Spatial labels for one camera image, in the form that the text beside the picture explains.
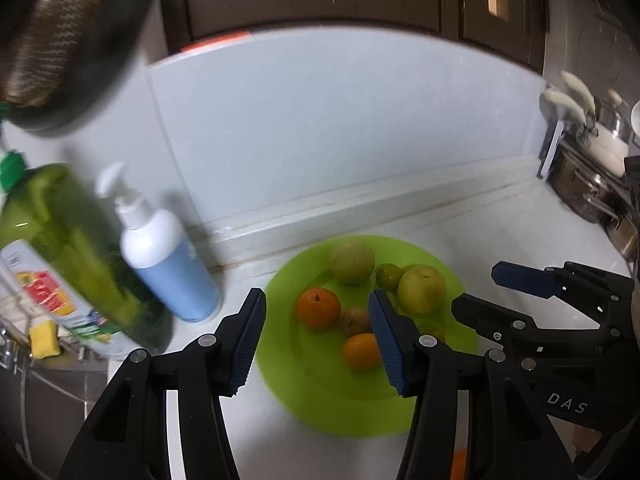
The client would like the yellow-green round fruit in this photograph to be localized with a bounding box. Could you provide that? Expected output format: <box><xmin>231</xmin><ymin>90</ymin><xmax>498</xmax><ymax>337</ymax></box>
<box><xmin>330</xmin><ymin>240</ymin><xmax>376</xmax><ymax>285</ymax></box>
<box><xmin>397</xmin><ymin>265</ymin><xmax>447</xmax><ymax>317</ymax></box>

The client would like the black frying pan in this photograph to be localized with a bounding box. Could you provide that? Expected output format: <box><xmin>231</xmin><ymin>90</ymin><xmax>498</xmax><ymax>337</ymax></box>
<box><xmin>0</xmin><ymin>0</ymin><xmax>156</xmax><ymax>133</ymax></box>

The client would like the yellow sponge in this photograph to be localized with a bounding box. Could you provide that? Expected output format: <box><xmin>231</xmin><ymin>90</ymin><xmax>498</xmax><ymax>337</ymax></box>
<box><xmin>29</xmin><ymin>321</ymin><xmax>60</xmax><ymax>359</ymax></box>

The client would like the steel sink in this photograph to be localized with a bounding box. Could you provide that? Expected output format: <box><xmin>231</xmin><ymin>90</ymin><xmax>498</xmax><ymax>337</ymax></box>
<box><xmin>0</xmin><ymin>360</ymin><xmax>108</xmax><ymax>480</ymax></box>

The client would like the cream handled knife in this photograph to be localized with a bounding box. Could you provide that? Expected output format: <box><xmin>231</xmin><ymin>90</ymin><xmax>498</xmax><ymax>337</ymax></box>
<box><xmin>544</xmin><ymin>87</ymin><xmax>586</xmax><ymax>126</ymax></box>
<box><xmin>560</xmin><ymin>71</ymin><xmax>598</xmax><ymax>116</ymax></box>

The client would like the green dish soap bottle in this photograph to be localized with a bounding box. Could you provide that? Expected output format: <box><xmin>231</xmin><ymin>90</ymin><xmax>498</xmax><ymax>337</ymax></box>
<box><xmin>0</xmin><ymin>152</ymin><xmax>176</xmax><ymax>361</ymax></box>

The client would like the steel pot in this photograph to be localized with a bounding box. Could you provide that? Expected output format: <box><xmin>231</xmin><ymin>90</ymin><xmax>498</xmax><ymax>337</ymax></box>
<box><xmin>547</xmin><ymin>145</ymin><xmax>626</xmax><ymax>223</ymax></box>

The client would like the green plate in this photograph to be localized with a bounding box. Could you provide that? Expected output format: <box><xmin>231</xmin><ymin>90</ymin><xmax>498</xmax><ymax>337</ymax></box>
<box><xmin>255</xmin><ymin>235</ymin><xmax>478</xmax><ymax>438</ymax></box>

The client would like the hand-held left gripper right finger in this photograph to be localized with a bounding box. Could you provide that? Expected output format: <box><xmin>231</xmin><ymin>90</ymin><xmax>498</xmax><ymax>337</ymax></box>
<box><xmin>368</xmin><ymin>289</ymin><xmax>576</xmax><ymax>480</ymax></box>

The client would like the brown kiwi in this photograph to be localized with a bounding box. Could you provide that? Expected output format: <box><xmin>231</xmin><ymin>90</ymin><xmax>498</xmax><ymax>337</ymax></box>
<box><xmin>341</xmin><ymin>307</ymin><xmax>373</xmax><ymax>338</ymax></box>

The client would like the small orange tangerine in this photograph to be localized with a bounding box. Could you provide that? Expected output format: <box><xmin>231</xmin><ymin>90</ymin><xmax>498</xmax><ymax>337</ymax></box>
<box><xmin>343</xmin><ymin>332</ymin><xmax>383</xmax><ymax>371</ymax></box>

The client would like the white and blue pump bottle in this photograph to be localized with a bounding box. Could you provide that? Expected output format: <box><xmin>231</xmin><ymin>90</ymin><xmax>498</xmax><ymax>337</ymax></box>
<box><xmin>95</xmin><ymin>161</ymin><xmax>222</xmax><ymax>323</ymax></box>

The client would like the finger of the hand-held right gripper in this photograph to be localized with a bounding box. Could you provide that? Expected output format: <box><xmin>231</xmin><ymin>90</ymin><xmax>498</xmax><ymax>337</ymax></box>
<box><xmin>491</xmin><ymin>261</ymin><xmax>634</xmax><ymax>319</ymax></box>
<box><xmin>451</xmin><ymin>294</ymin><xmax>601</xmax><ymax>361</ymax></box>

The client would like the small green tomato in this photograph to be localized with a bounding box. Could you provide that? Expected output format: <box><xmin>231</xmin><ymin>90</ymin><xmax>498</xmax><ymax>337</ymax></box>
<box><xmin>376</xmin><ymin>263</ymin><xmax>407</xmax><ymax>291</ymax></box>

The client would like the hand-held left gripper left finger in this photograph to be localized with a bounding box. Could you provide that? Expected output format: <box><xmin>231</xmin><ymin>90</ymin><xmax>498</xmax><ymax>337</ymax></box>
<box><xmin>57</xmin><ymin>287</ymin><xmax>267</xmax><ymax>480</ymax></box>

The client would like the person's right hand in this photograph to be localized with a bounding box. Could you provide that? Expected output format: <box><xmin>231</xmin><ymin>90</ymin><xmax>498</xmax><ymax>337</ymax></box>
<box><xmin>572</xmin><ymin>425</ymin><xmax>606</xmax><ymax>461</ymax></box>

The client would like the mandarin orange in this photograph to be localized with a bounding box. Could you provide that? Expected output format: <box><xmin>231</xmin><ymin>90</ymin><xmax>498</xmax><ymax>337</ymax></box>
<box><xmin>296</xmin><ymin>287</ymin><xmax>342</xmax><ymax>331</ymax></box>

